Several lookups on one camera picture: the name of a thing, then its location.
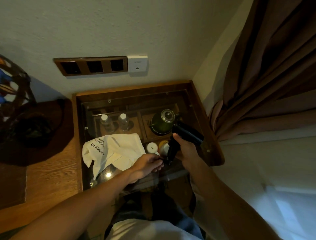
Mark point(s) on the person's right hand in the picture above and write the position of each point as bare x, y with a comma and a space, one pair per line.
187, 154

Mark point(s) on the person's left hand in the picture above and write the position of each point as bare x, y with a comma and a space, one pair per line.
145, 165

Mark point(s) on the black hair dryer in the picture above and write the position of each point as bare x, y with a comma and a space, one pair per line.
190, 135

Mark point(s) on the white drawstring cloth bag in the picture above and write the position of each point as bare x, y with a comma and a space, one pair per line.
118, 148

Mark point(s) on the person's left forearm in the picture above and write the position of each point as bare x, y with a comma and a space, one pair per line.
74, 210

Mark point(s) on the person's dark jeans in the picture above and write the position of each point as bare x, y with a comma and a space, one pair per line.
172, 210

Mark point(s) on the white mug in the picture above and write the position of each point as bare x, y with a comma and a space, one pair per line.
164, 147
151, 147

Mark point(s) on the green kettle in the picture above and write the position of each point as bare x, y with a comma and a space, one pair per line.
160, 123

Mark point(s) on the clear water bottle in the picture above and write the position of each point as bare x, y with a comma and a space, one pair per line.
106, 122
123, 121

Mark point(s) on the wooden glass-top cabinet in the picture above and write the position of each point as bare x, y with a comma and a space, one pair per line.
138, 89

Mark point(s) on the wooden desk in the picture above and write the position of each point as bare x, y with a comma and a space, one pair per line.
54, 183

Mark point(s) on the brown curtain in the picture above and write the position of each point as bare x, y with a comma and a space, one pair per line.
271, 74

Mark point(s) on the stained glass table lamp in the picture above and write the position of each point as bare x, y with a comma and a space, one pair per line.
14, 99

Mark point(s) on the white wall socket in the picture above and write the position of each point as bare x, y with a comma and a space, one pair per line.
137, 63

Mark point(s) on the bronze triple wall socket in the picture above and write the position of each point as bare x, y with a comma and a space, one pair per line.
82, 70

